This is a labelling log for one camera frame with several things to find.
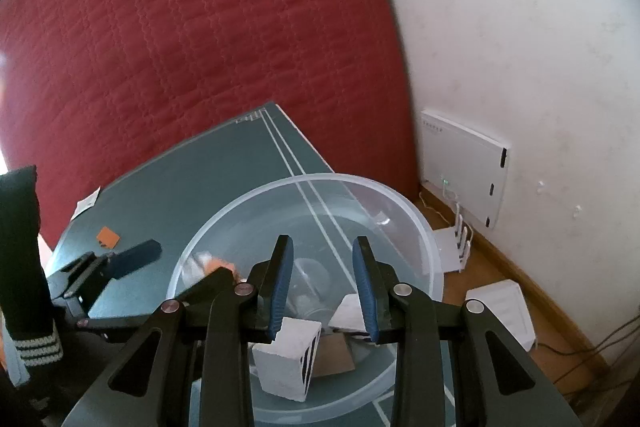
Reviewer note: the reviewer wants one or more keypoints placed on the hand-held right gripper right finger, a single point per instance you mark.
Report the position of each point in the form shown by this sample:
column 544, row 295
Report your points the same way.
column 365, row 297

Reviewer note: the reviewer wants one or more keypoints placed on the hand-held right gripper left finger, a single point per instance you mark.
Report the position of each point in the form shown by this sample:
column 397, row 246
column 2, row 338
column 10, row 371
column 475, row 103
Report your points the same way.
column 280, row 292

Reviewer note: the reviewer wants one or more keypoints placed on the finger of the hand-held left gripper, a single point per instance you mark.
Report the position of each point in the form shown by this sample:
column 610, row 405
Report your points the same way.
column 210, row 283
column 137, row 254

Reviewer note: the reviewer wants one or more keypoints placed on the plain orange block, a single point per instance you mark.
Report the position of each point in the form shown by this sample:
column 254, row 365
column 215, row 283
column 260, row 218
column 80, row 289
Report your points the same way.
column 221, row 264

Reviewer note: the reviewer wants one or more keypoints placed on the white striped wedge block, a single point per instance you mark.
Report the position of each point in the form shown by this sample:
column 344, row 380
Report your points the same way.
column 347, row 312

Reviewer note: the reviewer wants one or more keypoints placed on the orange striped block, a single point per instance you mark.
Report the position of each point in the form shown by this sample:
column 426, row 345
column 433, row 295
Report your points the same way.
column 110, row 236

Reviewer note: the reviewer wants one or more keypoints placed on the large wooden block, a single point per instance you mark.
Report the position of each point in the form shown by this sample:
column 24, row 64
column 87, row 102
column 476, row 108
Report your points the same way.
column 332, row 357

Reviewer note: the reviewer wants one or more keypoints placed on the clear plastic bowl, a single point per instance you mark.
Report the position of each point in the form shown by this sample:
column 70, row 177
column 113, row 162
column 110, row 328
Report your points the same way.
column 400, row 227

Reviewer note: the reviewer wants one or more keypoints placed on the person's left forearm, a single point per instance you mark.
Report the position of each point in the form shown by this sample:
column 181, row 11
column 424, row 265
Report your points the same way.
column 20, row 247

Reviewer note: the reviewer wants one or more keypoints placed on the white striped cuboid block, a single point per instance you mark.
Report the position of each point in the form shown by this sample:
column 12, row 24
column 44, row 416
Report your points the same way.
column 282, row 362

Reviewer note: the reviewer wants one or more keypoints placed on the white paper slip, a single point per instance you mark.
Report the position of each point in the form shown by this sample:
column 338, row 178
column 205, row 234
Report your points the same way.
column 86, row 204

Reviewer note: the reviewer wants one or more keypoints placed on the white router with antennas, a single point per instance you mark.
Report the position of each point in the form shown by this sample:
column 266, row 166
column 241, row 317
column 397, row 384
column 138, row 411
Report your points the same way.
column 447, row 252

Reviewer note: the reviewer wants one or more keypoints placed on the white square box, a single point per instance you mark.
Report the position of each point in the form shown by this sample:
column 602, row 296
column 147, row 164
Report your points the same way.
column 500, row 312

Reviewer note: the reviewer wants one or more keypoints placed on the red quilted mattress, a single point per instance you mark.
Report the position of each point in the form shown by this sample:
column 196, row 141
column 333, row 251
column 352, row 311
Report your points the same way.
column 200, row 32

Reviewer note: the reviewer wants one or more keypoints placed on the white wall box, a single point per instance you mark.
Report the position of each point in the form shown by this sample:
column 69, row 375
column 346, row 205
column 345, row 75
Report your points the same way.
column 460, row 167

